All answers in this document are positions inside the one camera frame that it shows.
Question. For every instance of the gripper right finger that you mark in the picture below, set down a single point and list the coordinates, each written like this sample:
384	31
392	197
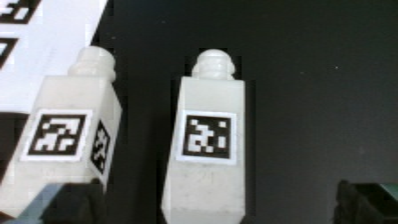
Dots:
367	203

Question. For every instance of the white leg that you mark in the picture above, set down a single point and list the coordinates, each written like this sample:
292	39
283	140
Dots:
66	145
203	198

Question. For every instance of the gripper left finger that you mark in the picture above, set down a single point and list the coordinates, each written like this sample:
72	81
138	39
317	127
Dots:
68	204

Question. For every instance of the white marker sheet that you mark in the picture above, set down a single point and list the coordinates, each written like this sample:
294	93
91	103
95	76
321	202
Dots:
47	30

